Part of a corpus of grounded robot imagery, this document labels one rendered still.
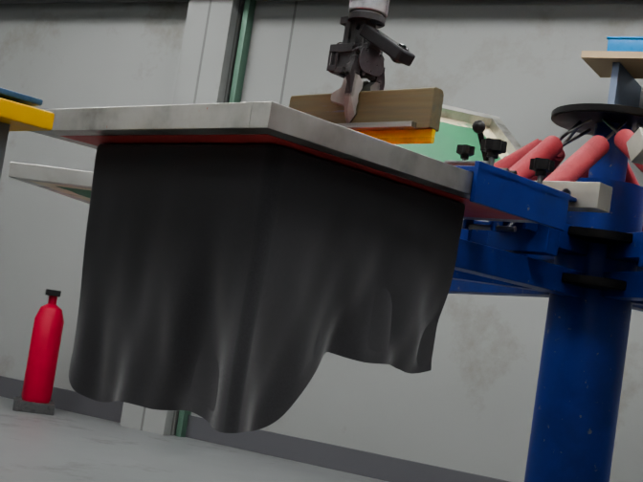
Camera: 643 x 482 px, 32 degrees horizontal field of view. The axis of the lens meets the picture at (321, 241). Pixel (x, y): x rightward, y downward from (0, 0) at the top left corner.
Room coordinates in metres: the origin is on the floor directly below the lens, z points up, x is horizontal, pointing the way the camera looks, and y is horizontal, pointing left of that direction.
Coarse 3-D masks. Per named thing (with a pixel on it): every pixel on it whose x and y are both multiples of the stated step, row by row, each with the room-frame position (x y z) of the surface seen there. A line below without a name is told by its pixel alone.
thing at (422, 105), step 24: (312, 96) 2.18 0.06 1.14; (360, 96) 2.09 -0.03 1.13; (384, 96) 2.05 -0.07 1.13; (408, 96) 2.01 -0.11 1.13; (432, 96) 1.97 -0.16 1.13; (336, 120) 2.12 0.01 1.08; (360, 120) 2.08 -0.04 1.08; (384, 120) 2.04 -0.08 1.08; (408, 120) 2.01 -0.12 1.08; (432, 120) 1.98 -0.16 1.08
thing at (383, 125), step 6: (348, 126) 2.08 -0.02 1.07; (354, 126) 2.07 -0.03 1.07; (360, 126) 2.06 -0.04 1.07; (366, 126) 2.05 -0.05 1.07; (372, 126) 2.04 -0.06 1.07; (378, 126) 2.03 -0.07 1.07; (384, 126) 2.03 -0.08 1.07; (390, 126) 2.02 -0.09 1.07; (396, 126) 2.01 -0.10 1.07; (402, 126) 2.00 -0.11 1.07; (408, 126) 1.99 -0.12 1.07; (414, 126) 1.99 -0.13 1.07
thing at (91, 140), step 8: (64, 136) 1.93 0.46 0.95; (72, 136) 1.91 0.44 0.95; (80, 136) 1.90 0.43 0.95; (88, 136) 1.88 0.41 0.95; (96, 136) 1.87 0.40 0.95; (104, 136) 1.86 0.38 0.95; (112, 136) 1.84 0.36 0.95; (120, 136) 1.83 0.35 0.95; (128, 136) 1.81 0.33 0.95; (136, 136) 1.80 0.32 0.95; (144, 136) 1.79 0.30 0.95; (152, 136) 1.77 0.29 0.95; (96, 144) 1.98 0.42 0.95
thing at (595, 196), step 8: (544, 184) 2.18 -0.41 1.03; (552, 184) 2.17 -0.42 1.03; (560, 184) 2.16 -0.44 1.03; (568, 184) 2.15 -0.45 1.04; (576, 184) 2.13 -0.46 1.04; (584, 184) 2.12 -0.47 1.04; (592, 184) 2.11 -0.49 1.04; (600, 184) 2.10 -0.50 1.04; (568, 192) 2.17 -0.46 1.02; (576, 192) 2.13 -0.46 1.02; (584, 192) 2.12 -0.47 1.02; (592, 192) 2.11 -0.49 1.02; (600, 192) 2.10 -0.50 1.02; (608, 192) 2.12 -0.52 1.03; (584, 200) 2.12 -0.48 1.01; (592, 200) 2.11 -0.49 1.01; (600, 200) 2.11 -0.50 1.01; (608, 200) 2.13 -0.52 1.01; (568, 208) 2.16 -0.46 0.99; (576, 208) 2.15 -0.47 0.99; (584, 208) 2.13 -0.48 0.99; (592, 208) 2.12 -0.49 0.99; (600, 208) 2.11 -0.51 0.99; (608, 208) 2.13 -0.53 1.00
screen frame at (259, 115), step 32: (64, 128) 1.86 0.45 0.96; (96, 128) 1.80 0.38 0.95; (128, 128) 1.74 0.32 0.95; (160, 128) 1.69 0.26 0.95; (192, 128) 1.64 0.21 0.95; (224, 128) 1.60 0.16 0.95; (256, 128) 1.55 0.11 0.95; (288, 128) 1.56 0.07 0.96; (320, 128) 1.61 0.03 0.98; (352, 160) 1.71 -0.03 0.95; (384, 160) 1.72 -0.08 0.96; (416, 160) 1.78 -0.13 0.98
